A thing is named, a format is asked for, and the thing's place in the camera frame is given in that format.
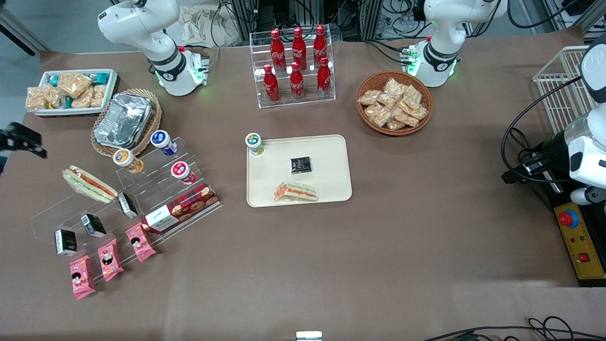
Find red cola bottle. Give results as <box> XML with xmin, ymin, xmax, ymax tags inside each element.
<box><xmin>263</xmin><ymin>64</ymin><xmax>280</xmax><ymax>104</ymax></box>
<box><xmin>270</xmin><ymin>28</ymin><xmax>286</xmax><ymax>72</ymax></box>
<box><xmin>313</xmin><ymin>25</ymin><xmax>329</xmax><ymax>67</ymax></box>
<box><xmin>289</xmin><ymin>61</ymin><xmax>305</xmax><ymax>100</ymax></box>
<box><xmin>292</xmin><ymin>26</ymin><xmax>308</xmax><ymax>71</ymax></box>
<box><xmin>316</xmin><ymin>57</ymin><xmax>332</xmax><ymax>98</ymax></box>

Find brown table cover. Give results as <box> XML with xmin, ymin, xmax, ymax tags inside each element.
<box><xmin>0</xmin><ymin>26</ymin><xmax>606</xmax><ymax>341</ymax></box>

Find crumpled beige cloth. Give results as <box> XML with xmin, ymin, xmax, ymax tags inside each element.
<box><xmin>169</xmin><ymin>4</ymin><xmax>243</xmax><ymax>48</ymax></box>

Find clear acrylic bottle rack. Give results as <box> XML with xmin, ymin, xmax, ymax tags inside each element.
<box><xmin>249</xmin><ymin>27</ymin><xmax>337</xmax><ymax>110</ymax></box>

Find stacked aluminium foil containers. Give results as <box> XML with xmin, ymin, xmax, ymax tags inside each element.
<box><xmin>93</xmin><ymin>92</ymin><xmax>153</xmax><ymax>148</ymax></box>

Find grey aluminium frame bar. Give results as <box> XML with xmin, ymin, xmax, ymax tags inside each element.
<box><xmin>0</xmin><ymin>9</ymin><xmax>49</xmax><ymax>57</ymax></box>

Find white rectangular plastic bin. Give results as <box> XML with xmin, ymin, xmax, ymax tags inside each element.
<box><xmin>34</xmin><ymin>69</ymin><xmax>119</xmax><ymax>117</ymax></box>

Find orange lid yogurt cup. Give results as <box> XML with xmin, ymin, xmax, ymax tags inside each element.
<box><xmin>113</xmin><ymin>148</ymin><xmax>144</xmax><ymax>174</ymax></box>

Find white wire basket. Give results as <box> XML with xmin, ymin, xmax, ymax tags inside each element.
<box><xmin>532</xmin><ymin>45</ymin><xmax>598</xmax><ymax>136</ymax></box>

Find blue lid yogurt cup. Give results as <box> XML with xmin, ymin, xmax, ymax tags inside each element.
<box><xmin>150</xmin><ymin>130</ymin><xmax>178</xmax><ymax>157</ymax></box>

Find yellow black control box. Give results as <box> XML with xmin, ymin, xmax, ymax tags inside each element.
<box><xmin>553</xmin><ymin>201</ymin><xmax>606</xmax><ymax>287</ymax></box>

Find dark equipment rack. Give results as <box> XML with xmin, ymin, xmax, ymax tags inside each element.
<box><xmin>230</xmin><ymin>0</ymin><xmax>427</xmax><ymax>42</ymax></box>

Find beige plastic serving tray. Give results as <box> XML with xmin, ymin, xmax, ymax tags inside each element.
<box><xmin>246</xmin><ymin>135</ymin><xmax>353</xmax><ymax>208</ymax></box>

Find small black box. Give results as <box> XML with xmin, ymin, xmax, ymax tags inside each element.
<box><xmin>80</xmin><ymin>214</ymin><xmax>107</xmax><ymax>239</ymax></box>
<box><xmin>54</xmin><ymin>230</ymin><xmax>78</xmax><ymax>257</ymax></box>
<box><xmin>290</xmin><ymin>156</ymin><xmax>312</xmax><ymax>175</ymax></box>
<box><xmin>117</xmin><ymin>191</ymin><xmax>138</xmax><ymax>219</ymax></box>

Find clear acrylic stepped stand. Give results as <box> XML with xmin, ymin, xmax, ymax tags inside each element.
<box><xmin>115</xmin><ymin>136</ymin><xmax>223</xmax><ymax>248</ymax></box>
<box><xmin>30</xmin><ymin>180</ymin><xmax>158</xmax><ymax>286</ymax></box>

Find red lid yogurt cup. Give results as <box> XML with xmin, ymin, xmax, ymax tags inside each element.
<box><xmin>170</xmin><ymin>161</ymin><xmax>197</xmax><ymax>186</ymax></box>

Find ham lettuce sandwich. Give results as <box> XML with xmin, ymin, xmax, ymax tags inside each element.
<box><xmin>62</xmin><ymin>165</ymin><xmax>118</xmax><ymax>205</ymax></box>
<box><xmin>273</xmin><ymin>181</ymin><xmax>320</xmax><ymax>204</ymax></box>

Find thick black cable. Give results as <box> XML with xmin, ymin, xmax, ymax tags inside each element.
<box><xmin>507</xmin><ymin>0</ymin><xmax>586</xmax><ymax>30</ymax></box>

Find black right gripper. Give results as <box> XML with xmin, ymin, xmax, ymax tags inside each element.
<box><xmin>0</xmin><ymin>122</ymin><xmax>48</xmax><ymax>159</ymax></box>

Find green lid yogurt cup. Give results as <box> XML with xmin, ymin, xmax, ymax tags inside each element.
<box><xmin>245</xmin><ymin>133</ymin><xmax>265</xmax><ymax>156</ymax></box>

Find red emergency stop button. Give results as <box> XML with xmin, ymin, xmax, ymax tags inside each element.
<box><xmin>557</xmin><ymin>209</ymin><xmax>579</xmax><ymax>228</ymax></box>

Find round brown wicker bowl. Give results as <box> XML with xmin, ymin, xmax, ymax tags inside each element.
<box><xmin>356</xmin><ymin>70</ymin><xmax>434</xmax><ymax>137</ymax></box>

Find thin black base cable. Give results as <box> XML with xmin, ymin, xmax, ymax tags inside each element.
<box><xmin>207</xmin><ymin>0</ymin><xmax>237</xmax><ymax>72</ymax></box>

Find flat oval wicker basket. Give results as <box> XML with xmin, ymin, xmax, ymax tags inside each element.
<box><xmin>90</xmin><ymin>88</ymin><xmax>163</xmax><ymax>158</ymax></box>

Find pink snack packet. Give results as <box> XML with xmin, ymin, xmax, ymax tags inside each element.
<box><xmin>97</xmin><ymin>238</ymin><xmax>125</xmax><ymax>283</ymax></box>
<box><xmin>69</xmin><ymin>255</ymin><xmax>96</xmax><ymax>301</ymax></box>
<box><xmin>124</xmin><ymin>222</ymin><xmax>157</xmax><ymax>263</ymax></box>

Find black floor cables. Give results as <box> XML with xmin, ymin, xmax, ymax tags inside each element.
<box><xmin>420</xmin><ymin>316</ymin><xmax>606</xmax><ymax>341</ymax></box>

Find black looped cable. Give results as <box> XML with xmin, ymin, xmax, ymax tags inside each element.
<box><xmin>501</xmin><ymin>76</ymin><xmax>584</xmax><ymax>184</ymax></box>

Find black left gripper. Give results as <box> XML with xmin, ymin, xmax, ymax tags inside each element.
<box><xmin>501</xmin><ymin>132</ymin><xmax>571</xmax><ymax>185</ymax></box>

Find red plaid cookie box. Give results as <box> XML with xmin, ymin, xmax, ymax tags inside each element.
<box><xmin>142</xmin><ymin>183</ymin><xmax>220</xmax><ymax>234</ymax></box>

